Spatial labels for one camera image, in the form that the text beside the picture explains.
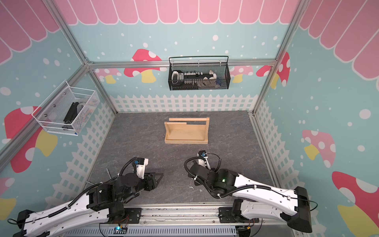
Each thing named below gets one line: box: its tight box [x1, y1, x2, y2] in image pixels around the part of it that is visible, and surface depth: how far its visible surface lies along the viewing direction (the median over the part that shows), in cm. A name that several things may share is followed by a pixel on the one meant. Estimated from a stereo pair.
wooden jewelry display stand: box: [164, 117, 210, 145], surface depth 108 cm
